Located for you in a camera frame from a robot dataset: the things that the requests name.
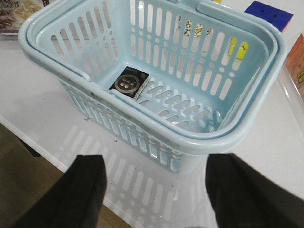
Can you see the orange snack box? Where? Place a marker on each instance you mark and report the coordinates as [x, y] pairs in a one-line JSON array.
[[294, 64]]

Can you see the beige snack bag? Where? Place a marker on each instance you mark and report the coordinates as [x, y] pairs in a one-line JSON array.
[[14, 12]]

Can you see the light blue plastic basket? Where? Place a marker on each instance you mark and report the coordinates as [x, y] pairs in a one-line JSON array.
[[210, 69]]

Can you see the black tissue pack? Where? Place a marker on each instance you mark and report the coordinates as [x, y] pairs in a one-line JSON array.
[[131, 82]]

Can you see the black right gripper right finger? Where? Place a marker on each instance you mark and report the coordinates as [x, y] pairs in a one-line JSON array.
[[241, 197]]

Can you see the blue sponge block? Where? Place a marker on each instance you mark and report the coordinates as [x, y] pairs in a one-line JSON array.
[[277, 17]]

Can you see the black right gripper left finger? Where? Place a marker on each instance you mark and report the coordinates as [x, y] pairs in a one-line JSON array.
[[75, 199]]

